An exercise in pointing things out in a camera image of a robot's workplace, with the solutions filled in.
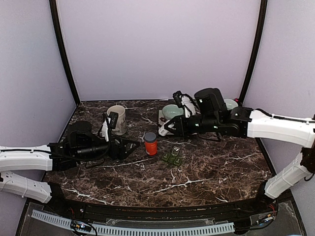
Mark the white slotted cable duct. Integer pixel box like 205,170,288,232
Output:
31,210,235,236

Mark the small white bowl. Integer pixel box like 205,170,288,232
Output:
224,98,239,111

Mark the celadon green bowl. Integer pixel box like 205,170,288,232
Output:
162,104,184,120

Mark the black right frame post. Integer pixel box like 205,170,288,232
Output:
238,0,268,106

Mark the red pill bottle grey lid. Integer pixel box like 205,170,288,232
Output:
144,132,158,156

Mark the black frame post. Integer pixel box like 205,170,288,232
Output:
238,0,268,106
49,0,81,106

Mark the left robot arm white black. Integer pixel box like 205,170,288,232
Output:
0,121,140,214

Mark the green pill organizer box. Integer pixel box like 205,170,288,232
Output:
161,146,183,166

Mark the small circuit board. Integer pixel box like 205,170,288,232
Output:
70,220,92,233

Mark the cream ceramic mug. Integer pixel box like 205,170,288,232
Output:
107,105,127,136

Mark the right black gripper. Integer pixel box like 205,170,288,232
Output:
164,114,220,137

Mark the black left frame post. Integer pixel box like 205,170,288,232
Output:
49,0,81,106

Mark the floral square coaster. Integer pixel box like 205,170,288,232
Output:
158,110,167,135

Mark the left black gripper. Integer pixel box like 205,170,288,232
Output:
76,133,140,162

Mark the white pill bottle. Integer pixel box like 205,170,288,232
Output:
158,126,170,137

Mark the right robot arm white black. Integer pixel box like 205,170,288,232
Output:
158,88,315,213

